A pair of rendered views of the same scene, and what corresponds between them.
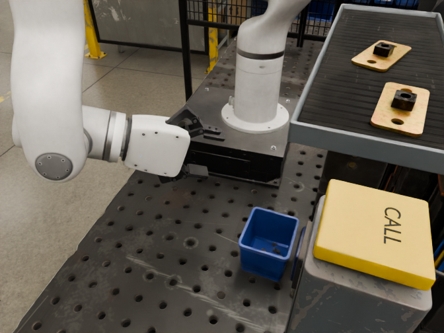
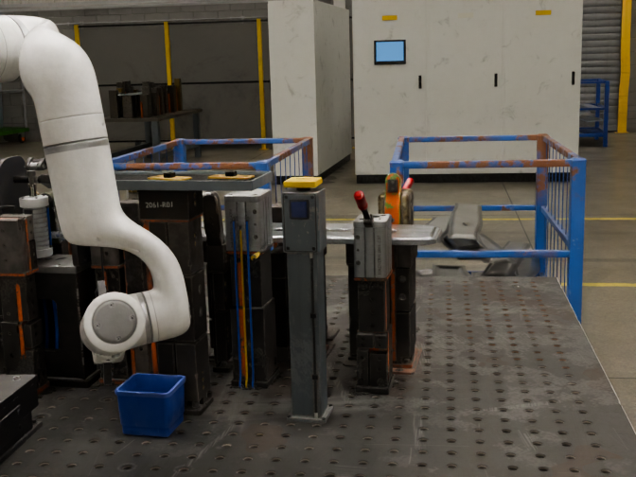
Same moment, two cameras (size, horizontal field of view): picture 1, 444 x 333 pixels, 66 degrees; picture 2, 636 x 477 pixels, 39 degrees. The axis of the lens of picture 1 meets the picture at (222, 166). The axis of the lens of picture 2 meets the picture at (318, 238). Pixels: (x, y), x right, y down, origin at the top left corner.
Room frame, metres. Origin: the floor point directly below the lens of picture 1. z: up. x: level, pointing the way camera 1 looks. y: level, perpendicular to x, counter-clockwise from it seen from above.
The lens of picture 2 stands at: (0.34, 1.52, 1.38)
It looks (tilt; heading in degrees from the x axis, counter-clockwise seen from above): 11 degrees down; 262
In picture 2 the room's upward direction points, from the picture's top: 2 degrees counter-clockwise
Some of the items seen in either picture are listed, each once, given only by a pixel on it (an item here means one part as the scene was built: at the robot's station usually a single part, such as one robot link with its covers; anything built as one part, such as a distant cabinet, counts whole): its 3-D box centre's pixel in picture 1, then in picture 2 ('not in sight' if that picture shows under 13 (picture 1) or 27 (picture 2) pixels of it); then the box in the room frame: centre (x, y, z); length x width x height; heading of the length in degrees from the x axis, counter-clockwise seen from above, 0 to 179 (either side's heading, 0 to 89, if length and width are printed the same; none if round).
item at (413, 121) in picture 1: (403, 102); (231, 174); (0.26, -0.15, 1.17); 0.08 x 0.04 x 0.01; 151
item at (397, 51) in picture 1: (383, 51); (169, 175); (0.37, -0.18, 1.17); 0.08 x 0.04 x 0.01; 138
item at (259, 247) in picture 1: (267, 245); (151, 405); (0.43, -0.09, 0.74); 0.11 x 0.10 x 0.09; 159
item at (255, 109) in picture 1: (257, 85); not in sight; (0.84, -0.09, 0.89); 0.19 x 0.19 x 0.18
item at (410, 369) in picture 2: not in sight; (403, 299); (-0.12, -0.35, 0.84); 0.18 x 0.06 x 0.29; 69
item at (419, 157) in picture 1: (384, 59); (169, 180); (0.37, -0.18, 1.16); 0.37 x 0.14 x 0.02; 159
